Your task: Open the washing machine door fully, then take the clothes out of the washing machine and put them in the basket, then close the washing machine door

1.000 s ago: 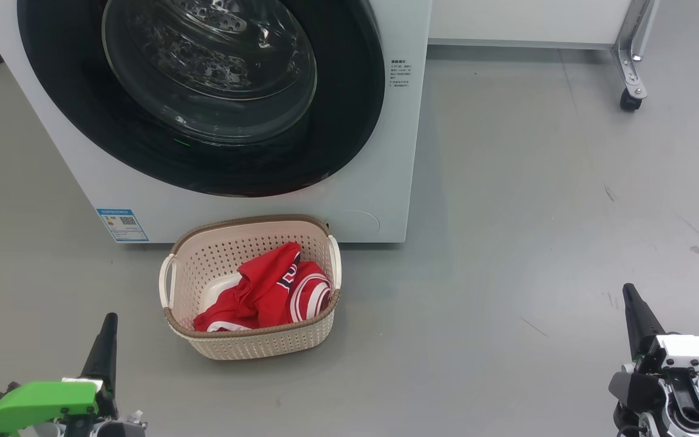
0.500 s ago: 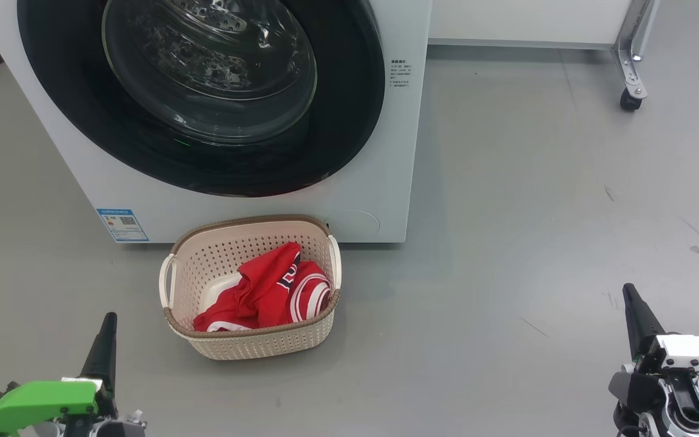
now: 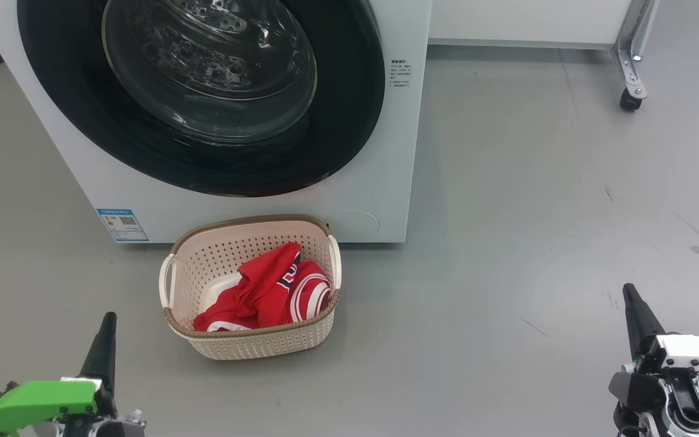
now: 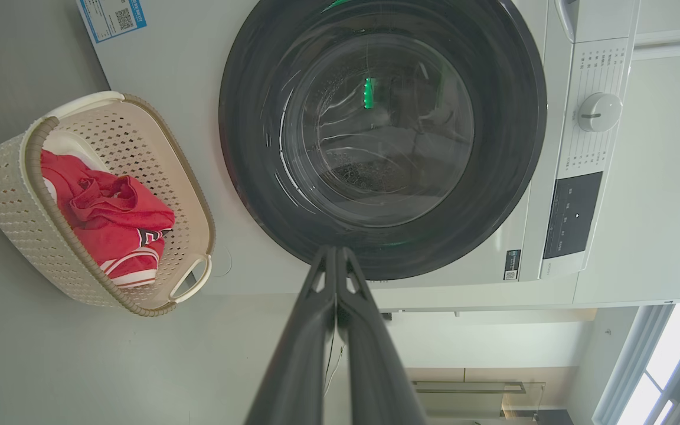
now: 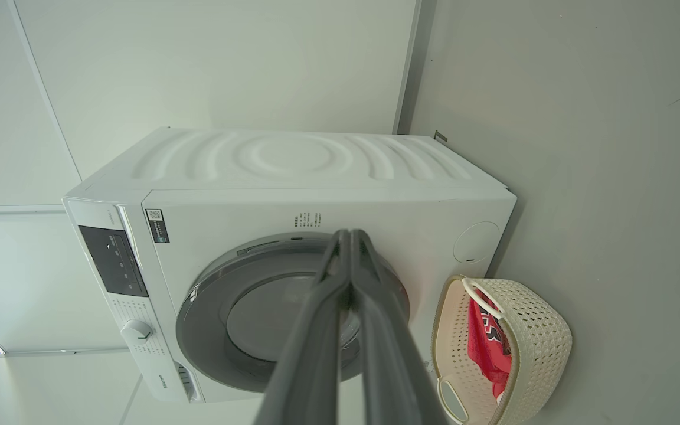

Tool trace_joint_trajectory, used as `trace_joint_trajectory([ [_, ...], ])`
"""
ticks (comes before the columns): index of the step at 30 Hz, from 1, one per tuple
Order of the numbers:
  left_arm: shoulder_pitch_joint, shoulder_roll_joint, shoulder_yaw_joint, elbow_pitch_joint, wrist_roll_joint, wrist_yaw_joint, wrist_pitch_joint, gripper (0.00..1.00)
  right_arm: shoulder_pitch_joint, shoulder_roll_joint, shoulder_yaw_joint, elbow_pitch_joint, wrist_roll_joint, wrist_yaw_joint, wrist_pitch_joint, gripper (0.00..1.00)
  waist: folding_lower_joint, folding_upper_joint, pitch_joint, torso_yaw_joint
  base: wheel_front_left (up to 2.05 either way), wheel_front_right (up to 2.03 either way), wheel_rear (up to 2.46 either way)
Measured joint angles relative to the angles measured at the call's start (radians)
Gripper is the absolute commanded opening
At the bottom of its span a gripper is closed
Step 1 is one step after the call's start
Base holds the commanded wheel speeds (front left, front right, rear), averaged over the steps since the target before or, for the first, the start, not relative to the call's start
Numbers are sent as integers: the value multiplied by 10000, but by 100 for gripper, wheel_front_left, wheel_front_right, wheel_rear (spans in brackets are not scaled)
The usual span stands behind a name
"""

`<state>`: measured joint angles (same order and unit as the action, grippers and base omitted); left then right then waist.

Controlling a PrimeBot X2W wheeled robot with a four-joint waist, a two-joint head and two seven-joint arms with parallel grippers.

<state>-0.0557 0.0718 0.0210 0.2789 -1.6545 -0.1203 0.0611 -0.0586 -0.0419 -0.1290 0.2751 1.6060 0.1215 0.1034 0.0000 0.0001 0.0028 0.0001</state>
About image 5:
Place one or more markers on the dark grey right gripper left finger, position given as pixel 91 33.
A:
pixel 307 366

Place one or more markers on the cream perforated laundry basket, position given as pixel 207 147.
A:
pixel 540 336

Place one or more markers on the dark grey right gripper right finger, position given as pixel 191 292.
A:
pixel 393 378

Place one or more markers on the small grey wall bracket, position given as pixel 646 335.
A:
pixel 440 136

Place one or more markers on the red jersey with white stripes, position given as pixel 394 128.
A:
pixel 484 348

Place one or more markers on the white appliance control knob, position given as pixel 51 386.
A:
pixel 137 332

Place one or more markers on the black QR code sticker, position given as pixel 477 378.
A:
pixel 157 225

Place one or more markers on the white front-load washing machine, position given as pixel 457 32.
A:
pixel 269 159

